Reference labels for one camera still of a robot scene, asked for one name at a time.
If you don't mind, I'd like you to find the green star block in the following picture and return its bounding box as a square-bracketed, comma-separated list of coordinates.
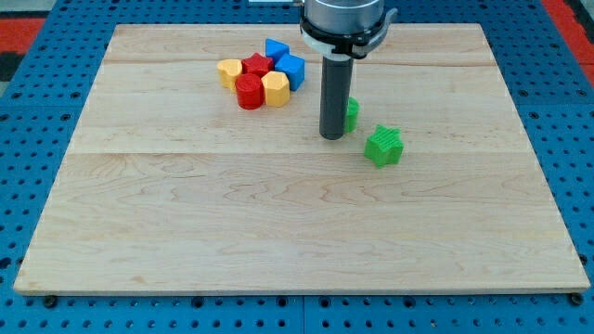
[364, 124, 405, 168]

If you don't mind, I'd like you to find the red star block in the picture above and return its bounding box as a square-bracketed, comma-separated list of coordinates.
[241, 53, 275, 78]

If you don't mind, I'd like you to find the yellow hexagon block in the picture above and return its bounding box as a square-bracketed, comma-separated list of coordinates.
[262, 71, 291, 107]

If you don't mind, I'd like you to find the blue triangle block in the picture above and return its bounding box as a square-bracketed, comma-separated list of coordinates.
[265, 38, 291, 63]

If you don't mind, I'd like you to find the yellow heart block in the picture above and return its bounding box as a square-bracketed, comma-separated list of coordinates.
[216, 58, 243, 92]

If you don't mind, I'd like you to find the green cylinder block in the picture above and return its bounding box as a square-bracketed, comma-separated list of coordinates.
[344, 96, 360, 133]

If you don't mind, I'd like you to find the red cylinder block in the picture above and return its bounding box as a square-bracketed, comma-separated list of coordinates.
[235, 73, 265, 109]

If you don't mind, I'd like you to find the blue cube block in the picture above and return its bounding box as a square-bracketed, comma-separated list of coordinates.
[275, 54, 305, 91]

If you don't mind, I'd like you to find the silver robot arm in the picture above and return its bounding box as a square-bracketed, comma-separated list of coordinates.
[300, 0, 398, 140]

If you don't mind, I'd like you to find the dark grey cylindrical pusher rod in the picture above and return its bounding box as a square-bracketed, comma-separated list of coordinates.
[319, 58, 354, 140]

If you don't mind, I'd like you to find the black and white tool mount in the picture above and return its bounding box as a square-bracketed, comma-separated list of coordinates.
[300, 7, 398, 61]

